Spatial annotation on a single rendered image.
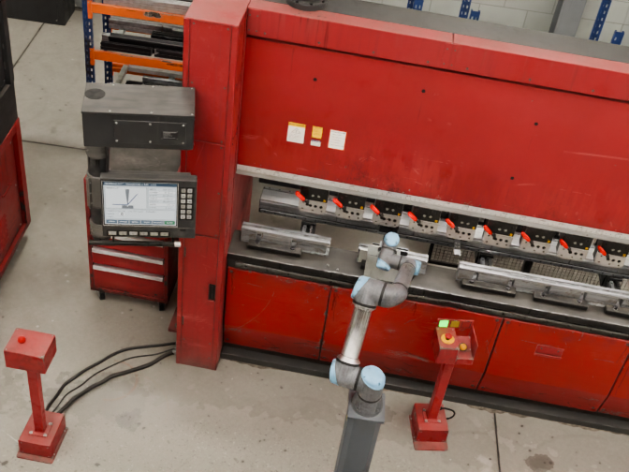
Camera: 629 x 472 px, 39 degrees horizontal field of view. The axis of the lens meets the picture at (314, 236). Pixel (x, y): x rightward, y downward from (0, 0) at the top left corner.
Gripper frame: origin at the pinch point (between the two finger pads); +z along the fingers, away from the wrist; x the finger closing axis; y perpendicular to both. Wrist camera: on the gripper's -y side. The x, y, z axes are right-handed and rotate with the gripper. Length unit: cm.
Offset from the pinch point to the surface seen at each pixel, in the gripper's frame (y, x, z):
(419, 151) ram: 46, -5, -49
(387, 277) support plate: -14.6, -2.1, -11.2
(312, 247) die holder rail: -2.5, 40.8, 9.9
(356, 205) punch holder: 19.3, 20.9, -18.5
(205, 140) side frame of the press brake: 29, 99, -61
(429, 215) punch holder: 20.5, -17.9, -20.0
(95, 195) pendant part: -8, 147, -59
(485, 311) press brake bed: -20, -60, 12
